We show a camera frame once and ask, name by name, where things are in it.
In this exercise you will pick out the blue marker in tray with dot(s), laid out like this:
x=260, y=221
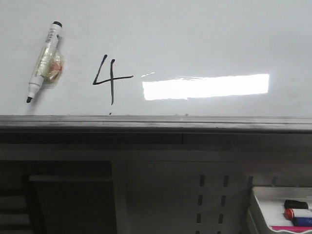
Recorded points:
x=302, y=221

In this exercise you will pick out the white plastic tray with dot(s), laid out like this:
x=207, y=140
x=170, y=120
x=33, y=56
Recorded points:
x=267, y=208

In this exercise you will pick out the red capped marker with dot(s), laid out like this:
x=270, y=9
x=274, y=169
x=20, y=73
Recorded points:
x=290, y=213

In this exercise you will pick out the pink paper in tray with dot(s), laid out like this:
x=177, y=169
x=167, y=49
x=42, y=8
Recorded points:
x=295, y=229

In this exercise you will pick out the white whiteboard marker with magnet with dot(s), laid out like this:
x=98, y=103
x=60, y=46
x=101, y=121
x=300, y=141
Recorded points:
x=49, y=63

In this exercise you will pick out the white slotted metal panel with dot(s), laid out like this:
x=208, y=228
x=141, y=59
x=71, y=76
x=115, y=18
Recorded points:
x=206, y=194

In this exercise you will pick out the white whiteboard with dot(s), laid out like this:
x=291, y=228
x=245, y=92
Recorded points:
x=241, y=58

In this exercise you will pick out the grey whiteboard frame ledge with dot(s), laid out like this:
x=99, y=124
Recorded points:
x=147, y=129

